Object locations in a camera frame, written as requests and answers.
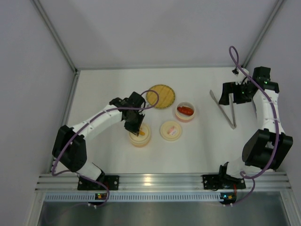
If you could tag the red sausage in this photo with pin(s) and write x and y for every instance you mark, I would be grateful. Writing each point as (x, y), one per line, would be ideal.
(185, 110)

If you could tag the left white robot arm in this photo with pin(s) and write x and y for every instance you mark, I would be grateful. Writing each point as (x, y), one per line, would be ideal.
(70, 143)

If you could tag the aluminium frame post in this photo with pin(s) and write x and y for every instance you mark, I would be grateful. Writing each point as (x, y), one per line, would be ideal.
(53, 32)
(267, 24)

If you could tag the round bamboo plate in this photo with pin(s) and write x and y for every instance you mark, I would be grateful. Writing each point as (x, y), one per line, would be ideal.
(166, 96)

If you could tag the perforated cable duct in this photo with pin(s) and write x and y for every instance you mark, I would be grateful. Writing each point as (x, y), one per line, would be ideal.
(136, 197)

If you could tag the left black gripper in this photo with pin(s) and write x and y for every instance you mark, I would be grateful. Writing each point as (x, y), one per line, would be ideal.
(133, 125)

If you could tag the aluminium front rail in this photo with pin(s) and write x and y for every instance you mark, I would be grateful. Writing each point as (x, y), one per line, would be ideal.
(271, 181)

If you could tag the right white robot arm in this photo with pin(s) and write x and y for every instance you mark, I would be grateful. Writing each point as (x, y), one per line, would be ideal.
(269, 143)

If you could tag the cream lid pink handle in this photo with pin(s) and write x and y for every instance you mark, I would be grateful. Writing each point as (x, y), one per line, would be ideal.
(170, 130)

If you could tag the right aluminium frame post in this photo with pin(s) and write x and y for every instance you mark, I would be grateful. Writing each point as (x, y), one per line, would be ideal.
(267, 24)

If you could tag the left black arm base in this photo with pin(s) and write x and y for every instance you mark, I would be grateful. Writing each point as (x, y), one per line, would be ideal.
(110, 181)

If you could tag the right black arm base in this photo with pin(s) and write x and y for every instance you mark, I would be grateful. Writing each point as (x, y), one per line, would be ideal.
(217, 182)

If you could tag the pink lunch container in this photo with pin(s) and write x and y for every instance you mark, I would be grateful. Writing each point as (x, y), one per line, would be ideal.
(184, 118)

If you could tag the cream lid orange handle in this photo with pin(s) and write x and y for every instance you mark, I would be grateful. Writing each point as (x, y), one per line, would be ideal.
(144, 131)

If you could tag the left aluminium frame post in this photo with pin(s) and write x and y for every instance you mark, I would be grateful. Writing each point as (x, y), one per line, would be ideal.
(53, 32)

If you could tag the orange lunch container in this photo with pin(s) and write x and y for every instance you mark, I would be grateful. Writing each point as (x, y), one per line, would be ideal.
(139, 141)

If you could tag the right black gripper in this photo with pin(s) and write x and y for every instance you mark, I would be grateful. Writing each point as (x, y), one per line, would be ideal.
(226, 93)

